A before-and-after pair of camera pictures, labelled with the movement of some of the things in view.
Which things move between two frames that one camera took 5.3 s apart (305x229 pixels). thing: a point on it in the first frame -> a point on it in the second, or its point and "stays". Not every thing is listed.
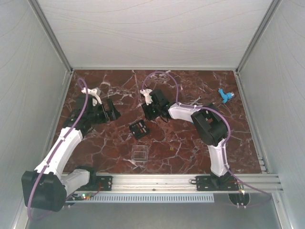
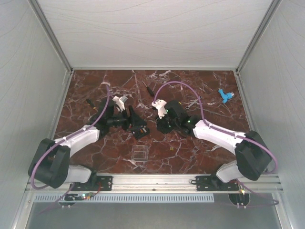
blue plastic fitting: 225,96 stays
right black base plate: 217,183 stays
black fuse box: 138,129 stays
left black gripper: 109,116 -> 135,119
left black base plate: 98,183 stays
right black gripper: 146,109 -> 160,127
